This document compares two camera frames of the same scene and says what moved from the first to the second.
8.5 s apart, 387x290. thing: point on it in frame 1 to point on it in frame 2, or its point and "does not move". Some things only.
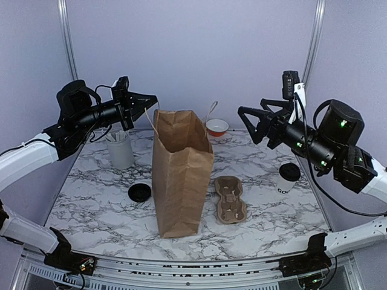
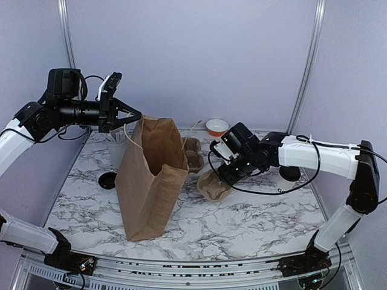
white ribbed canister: x=120 y=148 does not move
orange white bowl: x=217 y=127 does not move
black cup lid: x=139 y=193 to x=107 y=180
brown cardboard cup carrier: x=231 y=208 to x=210 y=187
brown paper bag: x=182 y=165 to x=149 y=179
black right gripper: x=280 y=119 to x=228 y=178
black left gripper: x=137 y=104 to x=112 y=120
